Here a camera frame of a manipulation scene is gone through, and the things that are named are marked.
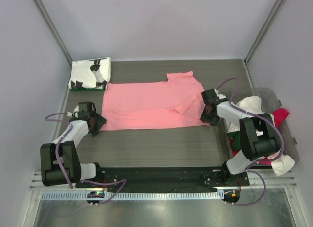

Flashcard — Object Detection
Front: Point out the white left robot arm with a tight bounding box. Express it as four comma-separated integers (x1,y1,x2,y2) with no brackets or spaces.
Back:
40,102,107,188

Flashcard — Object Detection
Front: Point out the pink t shirt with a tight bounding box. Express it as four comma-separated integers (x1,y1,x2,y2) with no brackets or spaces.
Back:
101,71,204,131

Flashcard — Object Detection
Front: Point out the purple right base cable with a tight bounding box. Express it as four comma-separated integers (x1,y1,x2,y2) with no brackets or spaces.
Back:
224,169,267,207

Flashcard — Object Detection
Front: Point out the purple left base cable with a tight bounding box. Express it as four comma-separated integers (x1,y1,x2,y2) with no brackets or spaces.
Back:
83,178,127,204

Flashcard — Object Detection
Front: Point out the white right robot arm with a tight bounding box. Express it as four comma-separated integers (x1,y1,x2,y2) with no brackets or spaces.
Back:
200,89,284,186

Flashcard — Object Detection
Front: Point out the aluminium frame post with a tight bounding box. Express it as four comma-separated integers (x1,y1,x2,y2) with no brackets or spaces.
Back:
243,0,286,66
32,0,72,65

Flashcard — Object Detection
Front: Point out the white crumpled t shirt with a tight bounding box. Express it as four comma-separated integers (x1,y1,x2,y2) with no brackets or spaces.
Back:
226,96,295,176

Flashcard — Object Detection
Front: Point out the dark green crumpled t shirt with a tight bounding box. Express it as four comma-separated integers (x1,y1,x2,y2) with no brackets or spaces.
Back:
227,131,241,151

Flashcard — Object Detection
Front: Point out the white slotted cable duct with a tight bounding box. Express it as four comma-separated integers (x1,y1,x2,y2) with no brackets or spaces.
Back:
41,190,224,201

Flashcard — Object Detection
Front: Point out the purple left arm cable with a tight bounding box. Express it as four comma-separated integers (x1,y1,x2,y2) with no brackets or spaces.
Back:
45,112,76,189

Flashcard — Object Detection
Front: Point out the right aluminium frame post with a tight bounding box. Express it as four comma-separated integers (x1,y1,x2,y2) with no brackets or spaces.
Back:
243,0,286,66

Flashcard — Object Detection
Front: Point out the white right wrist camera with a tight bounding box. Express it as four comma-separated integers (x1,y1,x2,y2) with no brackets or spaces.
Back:
214,89,228,101

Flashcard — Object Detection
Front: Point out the folded green t shirt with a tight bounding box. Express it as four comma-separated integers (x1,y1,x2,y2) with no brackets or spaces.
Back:
69,88,105,91

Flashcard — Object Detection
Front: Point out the magenta crumpled t shirt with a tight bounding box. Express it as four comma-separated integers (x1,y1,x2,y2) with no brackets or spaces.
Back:
227,108,289,165

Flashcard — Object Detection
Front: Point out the left aluminium frame post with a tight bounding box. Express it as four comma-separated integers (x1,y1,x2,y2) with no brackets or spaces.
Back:
32,0,72,65

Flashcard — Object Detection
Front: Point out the folded white printed t shirt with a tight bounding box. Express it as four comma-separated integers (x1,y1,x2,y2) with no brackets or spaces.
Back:
68,57,111,90

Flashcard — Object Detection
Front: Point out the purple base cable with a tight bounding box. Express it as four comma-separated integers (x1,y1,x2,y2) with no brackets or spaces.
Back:
83,178,127,204
224,169,267,207

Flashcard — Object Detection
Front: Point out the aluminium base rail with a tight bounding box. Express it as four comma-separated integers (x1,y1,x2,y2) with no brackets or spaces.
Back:
29,171,49,191

